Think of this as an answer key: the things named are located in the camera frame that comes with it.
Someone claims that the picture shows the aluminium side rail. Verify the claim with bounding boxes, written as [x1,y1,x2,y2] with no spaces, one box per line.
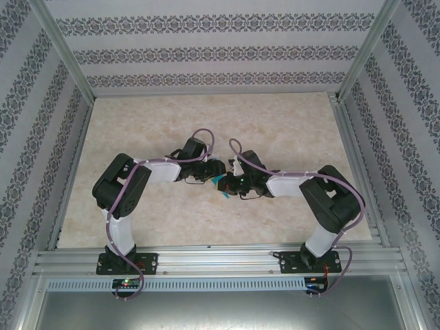
[328,91,392,249]
[47,98,96,251]

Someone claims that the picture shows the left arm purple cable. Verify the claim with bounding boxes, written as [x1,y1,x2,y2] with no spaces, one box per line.
[105,127,217,303]

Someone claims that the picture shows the slotted grey cable duct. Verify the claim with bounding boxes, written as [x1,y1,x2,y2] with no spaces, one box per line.
[46,277,307,292]

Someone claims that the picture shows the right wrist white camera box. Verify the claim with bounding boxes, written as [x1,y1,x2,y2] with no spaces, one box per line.
[228,156,243,177]

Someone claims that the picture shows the grey metal sheet panel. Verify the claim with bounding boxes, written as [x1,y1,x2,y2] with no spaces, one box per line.
[20,274,424,330]

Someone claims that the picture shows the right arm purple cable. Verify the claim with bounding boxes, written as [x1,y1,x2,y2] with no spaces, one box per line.
[228,137,366,299]

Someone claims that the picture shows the aluminium mounting rail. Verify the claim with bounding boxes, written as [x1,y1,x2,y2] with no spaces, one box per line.
[32,242,408,276]

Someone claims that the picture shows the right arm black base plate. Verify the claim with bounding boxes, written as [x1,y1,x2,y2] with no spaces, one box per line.
[278,250,343,275]

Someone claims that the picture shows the aluminium frame post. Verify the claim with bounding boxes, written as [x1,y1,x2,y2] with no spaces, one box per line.
[29,0,96,100]
[338,0,402,101]

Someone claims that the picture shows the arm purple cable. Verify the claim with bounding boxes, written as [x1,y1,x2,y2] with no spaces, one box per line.
[105,127,217,303]
[228,137,366,299]

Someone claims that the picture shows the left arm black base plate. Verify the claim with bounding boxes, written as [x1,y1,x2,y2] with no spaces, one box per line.
[96,252,160,276]

